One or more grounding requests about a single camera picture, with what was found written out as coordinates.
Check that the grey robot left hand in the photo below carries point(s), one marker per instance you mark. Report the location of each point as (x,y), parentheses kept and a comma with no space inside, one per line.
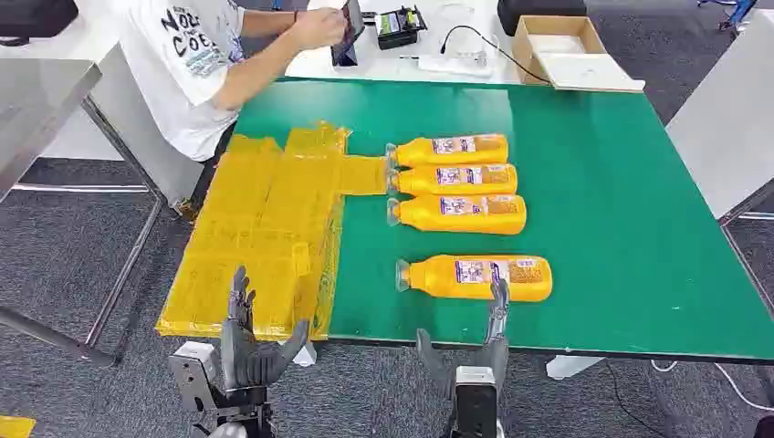
(245,359)

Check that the white table foot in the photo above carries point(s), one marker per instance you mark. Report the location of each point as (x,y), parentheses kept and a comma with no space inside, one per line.
(307,356)
(571,366)

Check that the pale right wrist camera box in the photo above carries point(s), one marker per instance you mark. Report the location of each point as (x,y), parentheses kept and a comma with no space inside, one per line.
(476,396)

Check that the clear plastic packet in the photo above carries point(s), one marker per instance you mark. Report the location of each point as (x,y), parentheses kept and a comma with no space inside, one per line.
(459,63)

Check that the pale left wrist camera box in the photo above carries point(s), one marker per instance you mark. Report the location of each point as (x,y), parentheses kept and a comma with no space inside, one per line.
(193,372)

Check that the black bag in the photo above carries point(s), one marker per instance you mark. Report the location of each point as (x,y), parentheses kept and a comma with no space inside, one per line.
(33,18)

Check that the blue frame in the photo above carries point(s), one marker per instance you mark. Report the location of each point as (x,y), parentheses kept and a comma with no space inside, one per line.
(735,13)

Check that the black label printer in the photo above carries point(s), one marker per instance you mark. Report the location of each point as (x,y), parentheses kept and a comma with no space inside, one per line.
(398,27)

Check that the cardboard box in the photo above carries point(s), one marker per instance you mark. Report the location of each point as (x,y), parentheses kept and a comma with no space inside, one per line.
(526,48)

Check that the person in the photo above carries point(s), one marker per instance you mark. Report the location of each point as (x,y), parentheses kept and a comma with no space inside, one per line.
(181,72)

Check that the orange drink bottle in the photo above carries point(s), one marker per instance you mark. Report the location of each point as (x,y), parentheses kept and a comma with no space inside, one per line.
(423,215)
(417,152)
(435,279)
(423,181)

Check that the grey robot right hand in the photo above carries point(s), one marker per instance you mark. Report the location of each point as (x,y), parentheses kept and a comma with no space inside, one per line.
(484,356)

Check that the pale grey table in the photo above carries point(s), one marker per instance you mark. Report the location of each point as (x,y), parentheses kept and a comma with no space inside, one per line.
(725,121)

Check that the dark tablet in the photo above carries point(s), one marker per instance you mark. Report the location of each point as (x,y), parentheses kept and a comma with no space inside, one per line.
(351,30)

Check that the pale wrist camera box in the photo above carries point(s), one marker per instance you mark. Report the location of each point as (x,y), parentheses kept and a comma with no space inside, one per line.
(476,396)
(193,372)

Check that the yellow floor marker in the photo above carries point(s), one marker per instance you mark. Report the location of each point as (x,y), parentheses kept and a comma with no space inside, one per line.
(15,427)

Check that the green mat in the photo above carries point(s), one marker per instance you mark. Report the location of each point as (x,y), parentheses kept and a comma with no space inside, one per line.
(604,211)

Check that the person's right hand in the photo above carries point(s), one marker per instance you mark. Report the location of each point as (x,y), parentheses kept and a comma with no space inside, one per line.
(317,29)

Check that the white flat board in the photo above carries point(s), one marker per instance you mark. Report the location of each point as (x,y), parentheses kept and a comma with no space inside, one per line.
(586,72)

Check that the grey metal table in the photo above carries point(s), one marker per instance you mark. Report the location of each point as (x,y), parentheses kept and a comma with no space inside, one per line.
(36,103)

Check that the yellow sheet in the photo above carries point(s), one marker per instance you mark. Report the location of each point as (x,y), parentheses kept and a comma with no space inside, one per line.
(266,205)

